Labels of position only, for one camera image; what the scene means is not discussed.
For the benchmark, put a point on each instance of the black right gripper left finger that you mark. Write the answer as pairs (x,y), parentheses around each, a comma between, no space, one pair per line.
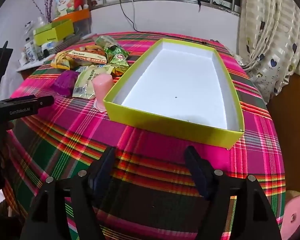
(47,217)

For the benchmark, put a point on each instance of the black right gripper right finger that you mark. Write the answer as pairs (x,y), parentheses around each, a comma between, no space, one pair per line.
(253,215)

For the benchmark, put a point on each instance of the purple snack packet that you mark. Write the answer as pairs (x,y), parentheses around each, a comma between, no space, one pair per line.
(64,84)

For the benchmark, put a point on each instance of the pale green soup packet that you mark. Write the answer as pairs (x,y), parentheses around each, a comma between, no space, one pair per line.
(83,87)

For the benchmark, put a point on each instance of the pink jelly cup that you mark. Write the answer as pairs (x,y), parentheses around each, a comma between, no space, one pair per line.
(102,84)

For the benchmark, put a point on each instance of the orange white snack packet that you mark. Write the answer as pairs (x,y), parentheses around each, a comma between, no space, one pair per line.
(88,56)

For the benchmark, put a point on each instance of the green pea snack bag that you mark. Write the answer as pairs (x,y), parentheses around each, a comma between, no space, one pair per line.
(117,58)

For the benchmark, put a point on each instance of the yellow chips bag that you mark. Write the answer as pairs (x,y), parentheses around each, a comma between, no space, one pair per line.
(63,61)

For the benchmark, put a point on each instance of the clear bag of puffs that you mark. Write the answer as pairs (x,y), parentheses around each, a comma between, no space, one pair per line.
(105,41)

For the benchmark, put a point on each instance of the pink stool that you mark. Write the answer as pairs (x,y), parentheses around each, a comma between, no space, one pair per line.
(291,217)

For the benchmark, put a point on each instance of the white side shelf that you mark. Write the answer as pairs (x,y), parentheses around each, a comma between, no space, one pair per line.
(41,62)

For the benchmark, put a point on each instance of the white cosmetic bottle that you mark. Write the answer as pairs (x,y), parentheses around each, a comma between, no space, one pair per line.
(30,51)

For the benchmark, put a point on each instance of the lime green storage box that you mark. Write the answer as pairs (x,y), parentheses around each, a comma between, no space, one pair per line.
(53,32)

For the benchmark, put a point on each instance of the striped black white box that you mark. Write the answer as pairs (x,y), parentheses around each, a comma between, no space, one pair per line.
(68,41)

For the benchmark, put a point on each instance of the pink plaid tablecloth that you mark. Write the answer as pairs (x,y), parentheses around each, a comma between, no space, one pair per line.
(151,194)

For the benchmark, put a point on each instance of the orange lidded plastic bin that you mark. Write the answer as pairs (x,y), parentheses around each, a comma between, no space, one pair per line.
(81,20)

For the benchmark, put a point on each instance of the wooden wardrobe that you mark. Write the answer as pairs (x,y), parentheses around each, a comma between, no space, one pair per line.
(285,112)

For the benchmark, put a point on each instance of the lime green cardboard tray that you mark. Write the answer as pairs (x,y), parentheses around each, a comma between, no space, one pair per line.
(180,89)

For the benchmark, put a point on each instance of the heart patterned curtain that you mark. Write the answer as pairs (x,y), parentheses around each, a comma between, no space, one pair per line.
(269,43)

